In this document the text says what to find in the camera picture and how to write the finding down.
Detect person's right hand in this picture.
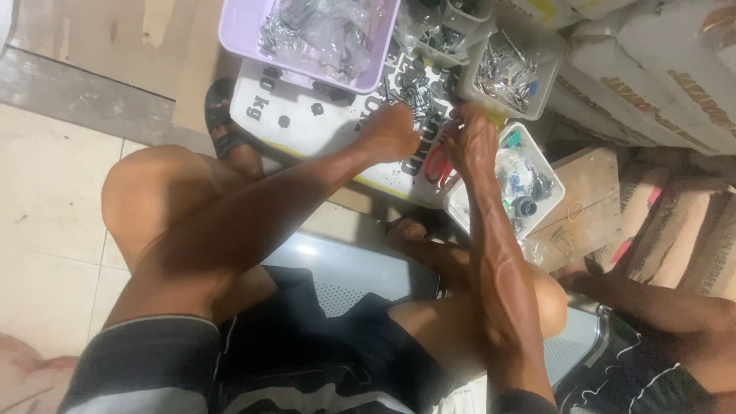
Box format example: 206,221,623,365
443,103,500,177

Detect person's left hand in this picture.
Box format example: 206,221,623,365
359,102,422,166

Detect pile of small metal screws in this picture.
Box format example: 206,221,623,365
384,62,461,122

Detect clear tub of metal parts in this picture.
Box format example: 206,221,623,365
458,28,568,122

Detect clear tub of blue fittings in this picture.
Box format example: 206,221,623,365
443,121,566,240

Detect small clear tub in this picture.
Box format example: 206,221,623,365
397,0,496,69

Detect white printed sack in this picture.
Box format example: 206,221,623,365
229,56,463,209

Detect heap of clear hardware bags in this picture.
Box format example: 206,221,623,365
258,0,385,80

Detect perforated metal bench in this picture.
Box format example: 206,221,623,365
260,230,606,387

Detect brown cardboard box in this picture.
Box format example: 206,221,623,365
526,145,626,272

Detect clear plastic bag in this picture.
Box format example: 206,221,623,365
516,237,548,267

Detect black sandal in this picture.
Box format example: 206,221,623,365
204,77,262,163

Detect heap of white sacks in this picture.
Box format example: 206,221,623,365
506,0,736,157

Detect person's right leg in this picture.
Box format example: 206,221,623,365
384,217,570,387

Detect purple plastic tray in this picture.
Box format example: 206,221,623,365
218,0,402,95

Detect heap of brown paper sacks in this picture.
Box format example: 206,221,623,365
589,152,736,301

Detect black and white shorts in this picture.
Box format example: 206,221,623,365
57,266,560,414

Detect person's left leg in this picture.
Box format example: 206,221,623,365
100,123,278,330

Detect red handled scissors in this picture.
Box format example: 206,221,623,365
424,144,459,191

